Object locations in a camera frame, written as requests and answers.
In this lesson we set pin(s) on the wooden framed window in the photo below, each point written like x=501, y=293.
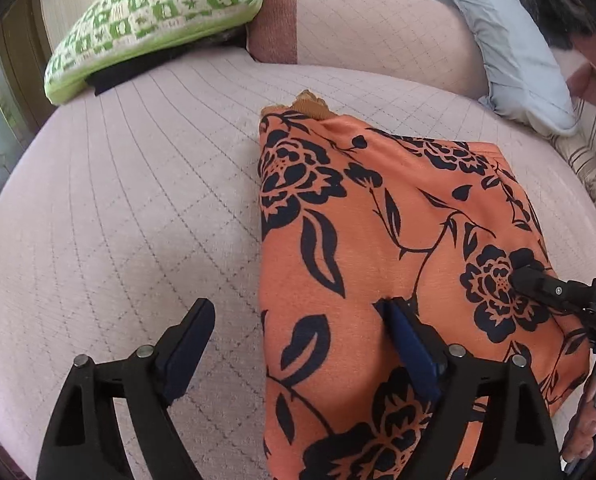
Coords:
x=0, y=120

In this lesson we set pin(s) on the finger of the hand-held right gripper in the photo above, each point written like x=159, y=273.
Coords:
x=543, y=285

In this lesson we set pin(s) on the light blue pillow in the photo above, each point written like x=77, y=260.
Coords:
x=508, y=45

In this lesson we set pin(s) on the black cloth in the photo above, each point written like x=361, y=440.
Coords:
x=122, y=72

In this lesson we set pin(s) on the green patterned pillow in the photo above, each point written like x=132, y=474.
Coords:
x=152, y=10

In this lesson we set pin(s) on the orange floral garment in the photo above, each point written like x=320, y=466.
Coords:
x=358, y=220

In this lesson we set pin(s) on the pink quilted sofa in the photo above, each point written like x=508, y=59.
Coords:
x=127, y=185

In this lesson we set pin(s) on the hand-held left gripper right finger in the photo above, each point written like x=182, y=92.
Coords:
x=414, y=357

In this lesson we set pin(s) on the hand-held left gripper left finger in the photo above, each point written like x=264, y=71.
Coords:
x=187, y=352

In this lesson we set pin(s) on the person's right hand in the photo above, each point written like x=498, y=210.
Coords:
x=580, y=430

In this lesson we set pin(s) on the striped floral cushion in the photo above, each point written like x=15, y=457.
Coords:
x=590, y=165

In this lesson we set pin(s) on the dark furry object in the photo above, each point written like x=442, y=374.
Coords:
x=548, y=5

